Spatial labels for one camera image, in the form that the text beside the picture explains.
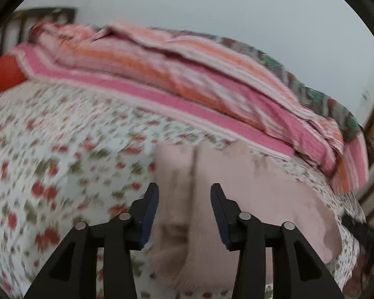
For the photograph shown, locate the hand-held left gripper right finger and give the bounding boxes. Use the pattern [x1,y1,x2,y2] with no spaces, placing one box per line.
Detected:
[210,183,345,299]

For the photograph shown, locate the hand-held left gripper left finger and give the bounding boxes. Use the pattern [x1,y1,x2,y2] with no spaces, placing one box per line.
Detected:
[24,182,160,299]

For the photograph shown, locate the pink knit sweater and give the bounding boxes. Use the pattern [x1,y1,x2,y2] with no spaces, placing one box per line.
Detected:
[150,140,343,290]

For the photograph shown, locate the floral bedsheet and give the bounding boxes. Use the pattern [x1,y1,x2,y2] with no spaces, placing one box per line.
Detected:
[0,79,367,299]

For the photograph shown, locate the pink orange striped quilt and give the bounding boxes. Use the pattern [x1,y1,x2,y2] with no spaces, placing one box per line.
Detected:
[15,21,370,194]

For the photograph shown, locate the multicoloured floral quilt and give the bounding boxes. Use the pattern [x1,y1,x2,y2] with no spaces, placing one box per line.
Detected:
[218,36,364,144]

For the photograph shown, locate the red pillow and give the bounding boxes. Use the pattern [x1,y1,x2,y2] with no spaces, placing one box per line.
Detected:
[0,54,28,100]

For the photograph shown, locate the dark wooden headboard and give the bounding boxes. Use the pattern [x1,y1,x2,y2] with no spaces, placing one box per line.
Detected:
[0,7,77,63]

